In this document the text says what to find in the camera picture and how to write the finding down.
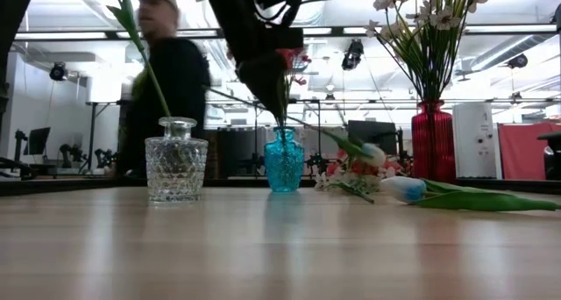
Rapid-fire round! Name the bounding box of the black ceiling spotlight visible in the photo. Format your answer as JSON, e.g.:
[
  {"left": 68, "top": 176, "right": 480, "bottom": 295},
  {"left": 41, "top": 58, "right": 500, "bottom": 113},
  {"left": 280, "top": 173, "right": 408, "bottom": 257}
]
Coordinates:
[
  {"left": 48, "top": 61, "right": 69, "bottom": 82},
  {"left": 340, "top": 39, "right": 365, "bottom": 72},
  {"left": 507, "top": 53, "right": 529, "bottom": 70}
]

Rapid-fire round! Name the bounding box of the clear glass vase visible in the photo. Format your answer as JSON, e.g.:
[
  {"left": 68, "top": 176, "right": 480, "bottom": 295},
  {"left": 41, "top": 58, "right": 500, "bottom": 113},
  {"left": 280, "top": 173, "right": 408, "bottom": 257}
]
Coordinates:
[{"left": 145, "top": 117, "right": 209, "bottom": 205}]

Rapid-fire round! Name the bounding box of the red fabric partition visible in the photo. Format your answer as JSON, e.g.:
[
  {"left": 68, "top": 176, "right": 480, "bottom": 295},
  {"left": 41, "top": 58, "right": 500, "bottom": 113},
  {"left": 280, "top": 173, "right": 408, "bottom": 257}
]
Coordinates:
[{"left": 498, "top": 122, "right": 561, "bottom": 182}]

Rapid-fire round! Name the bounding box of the white tower appliance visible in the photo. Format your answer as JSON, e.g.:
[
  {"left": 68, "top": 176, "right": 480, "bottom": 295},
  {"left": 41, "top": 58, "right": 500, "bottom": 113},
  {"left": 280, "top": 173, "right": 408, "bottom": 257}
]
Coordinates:
[{"left": 451, "top": 102, "right": 500, "bottom": 180}]

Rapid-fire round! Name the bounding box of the black computer monitor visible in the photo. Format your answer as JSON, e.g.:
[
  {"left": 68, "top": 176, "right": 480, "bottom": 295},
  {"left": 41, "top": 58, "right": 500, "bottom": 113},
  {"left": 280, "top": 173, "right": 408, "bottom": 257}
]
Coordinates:
[
  {"left": 22, "top": 126, "right": 52, "bottom": 157},
  {"left": 347, "top": 119, "right": 404, "bottom": 157}
]

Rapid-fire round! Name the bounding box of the blue glass vase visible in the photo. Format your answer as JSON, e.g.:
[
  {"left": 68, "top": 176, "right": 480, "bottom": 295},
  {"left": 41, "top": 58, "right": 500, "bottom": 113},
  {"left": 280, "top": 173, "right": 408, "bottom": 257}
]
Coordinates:
[{"left": 263, "top": 126, "right": 306, "bottom": 193}]

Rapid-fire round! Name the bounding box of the person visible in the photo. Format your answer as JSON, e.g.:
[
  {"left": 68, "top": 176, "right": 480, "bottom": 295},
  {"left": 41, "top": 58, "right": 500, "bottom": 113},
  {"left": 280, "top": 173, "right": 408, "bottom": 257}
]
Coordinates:
[{"left": 114, "top": 0, "right": 212, "bottom": 179}]

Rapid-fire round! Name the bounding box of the black metal rack frame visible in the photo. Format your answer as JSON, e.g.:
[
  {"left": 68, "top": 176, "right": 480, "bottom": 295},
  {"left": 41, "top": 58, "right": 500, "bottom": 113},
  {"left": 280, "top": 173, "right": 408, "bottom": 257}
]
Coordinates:
[{"left": 85, "top": 98, "right": 323, "bottom": 178}]

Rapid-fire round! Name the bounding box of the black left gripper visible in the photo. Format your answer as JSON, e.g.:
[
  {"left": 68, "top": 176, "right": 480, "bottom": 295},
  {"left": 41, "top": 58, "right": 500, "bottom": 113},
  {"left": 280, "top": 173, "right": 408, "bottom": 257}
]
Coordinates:
[{"left": 195, "top": 0, "right": 304, "bottom": 125}]

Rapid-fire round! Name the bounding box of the white LED light bar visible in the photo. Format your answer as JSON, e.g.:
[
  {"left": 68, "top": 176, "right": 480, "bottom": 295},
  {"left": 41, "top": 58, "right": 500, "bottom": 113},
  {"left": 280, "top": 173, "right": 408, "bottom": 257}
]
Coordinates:
[
  {"left": 12, "top": 32, "right": 109, "bottom": 41},
  {"left": 458, "top": 24, "right": 558, "bottom": 34}
]

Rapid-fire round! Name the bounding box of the red ribbed glass vase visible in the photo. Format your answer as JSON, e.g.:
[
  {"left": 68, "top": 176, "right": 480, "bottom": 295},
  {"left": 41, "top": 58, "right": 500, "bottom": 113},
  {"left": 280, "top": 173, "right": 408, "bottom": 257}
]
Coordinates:
[{"left": 410, "top": 99, "right": 458, "bottom": 184}]

